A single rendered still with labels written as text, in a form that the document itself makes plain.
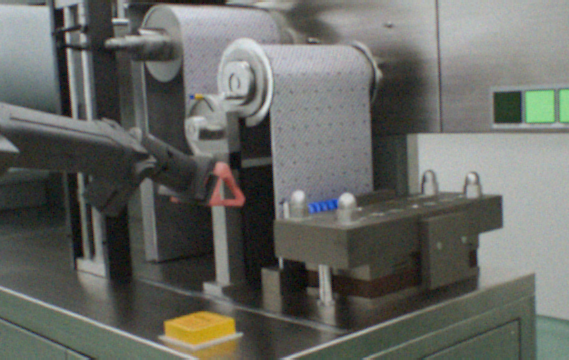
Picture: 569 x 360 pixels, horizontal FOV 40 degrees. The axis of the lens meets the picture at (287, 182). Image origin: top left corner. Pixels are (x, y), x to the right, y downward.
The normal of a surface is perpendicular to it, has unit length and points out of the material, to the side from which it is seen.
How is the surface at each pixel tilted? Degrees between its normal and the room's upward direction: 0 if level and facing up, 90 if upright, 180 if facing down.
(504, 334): 90
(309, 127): 90
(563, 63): 90
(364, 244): 90
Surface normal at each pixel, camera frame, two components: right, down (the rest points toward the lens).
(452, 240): 0.67, 0.04
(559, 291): -0.74, 0.11
